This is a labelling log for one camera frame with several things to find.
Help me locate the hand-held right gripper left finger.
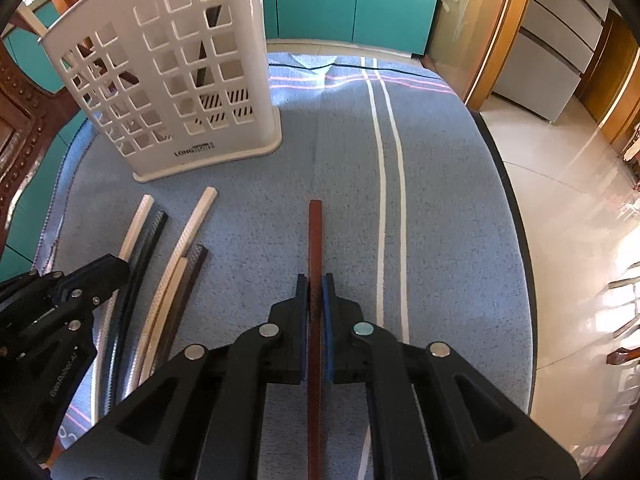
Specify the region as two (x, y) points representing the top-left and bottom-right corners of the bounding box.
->
(50, 273), (308, 480)

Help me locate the glass door with wooden frame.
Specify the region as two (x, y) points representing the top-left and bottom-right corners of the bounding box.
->
(425, 0), (538, 111)

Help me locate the silver refrigerator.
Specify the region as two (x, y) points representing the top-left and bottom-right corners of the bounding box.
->
(492, 0), (623, 123)

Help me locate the white plastic utensil basket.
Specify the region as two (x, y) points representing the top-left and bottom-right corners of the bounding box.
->
(37, 0), (283, 183)

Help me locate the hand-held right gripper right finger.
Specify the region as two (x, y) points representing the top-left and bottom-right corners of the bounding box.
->
(321, 272), (583, 480)

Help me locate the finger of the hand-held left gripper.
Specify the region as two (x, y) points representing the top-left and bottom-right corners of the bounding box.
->
(50, 254), (132, 333)
(0, 269), (65, 326)

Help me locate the white chopstick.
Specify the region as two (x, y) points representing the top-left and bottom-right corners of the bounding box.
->
(92, 194), (153, 413)
(132, 186), (219, 388)
(140, 257), (190, 381)

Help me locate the blue plaid tablecloth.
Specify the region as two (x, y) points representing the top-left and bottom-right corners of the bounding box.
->
(30, 50), (536, 480)

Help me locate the dark brown chopstick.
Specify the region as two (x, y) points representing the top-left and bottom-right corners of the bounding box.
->
(306, 199), (326, 478)
(80, 40), (171, 141)
(150, 244), (209, 366)

